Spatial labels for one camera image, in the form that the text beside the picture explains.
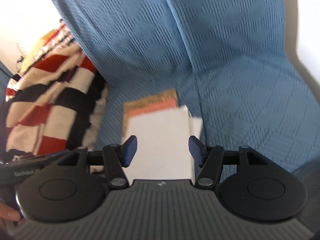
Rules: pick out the red black striped blanket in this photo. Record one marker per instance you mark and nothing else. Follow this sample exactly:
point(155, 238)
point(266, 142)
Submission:
point(56, 104)

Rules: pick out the person's left hand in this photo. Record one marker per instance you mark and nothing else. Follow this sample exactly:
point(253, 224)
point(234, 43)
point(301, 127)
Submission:
point(7, 215)

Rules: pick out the white paper sheets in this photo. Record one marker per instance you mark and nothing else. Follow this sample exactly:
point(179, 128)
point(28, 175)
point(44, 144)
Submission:
point(162, 145)

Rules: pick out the tan painting cover book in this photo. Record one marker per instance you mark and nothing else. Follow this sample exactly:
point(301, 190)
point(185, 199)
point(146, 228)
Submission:
point(171, 93)

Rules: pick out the white orange cartoon book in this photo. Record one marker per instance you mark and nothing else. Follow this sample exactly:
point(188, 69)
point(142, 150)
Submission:
point(141, 107)

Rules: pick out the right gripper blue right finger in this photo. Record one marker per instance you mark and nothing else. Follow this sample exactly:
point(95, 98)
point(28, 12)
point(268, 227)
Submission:
point(209, 159)

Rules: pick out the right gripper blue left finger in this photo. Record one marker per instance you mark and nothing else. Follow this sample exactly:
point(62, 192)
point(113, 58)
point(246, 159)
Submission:
point(117, 157)

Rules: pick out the blue textured chair cover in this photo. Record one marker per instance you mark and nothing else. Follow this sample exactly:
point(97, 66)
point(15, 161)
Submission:
point(225, 58)

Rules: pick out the yellow pillow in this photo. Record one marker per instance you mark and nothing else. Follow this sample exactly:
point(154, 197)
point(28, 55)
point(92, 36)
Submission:
point(30, 51)

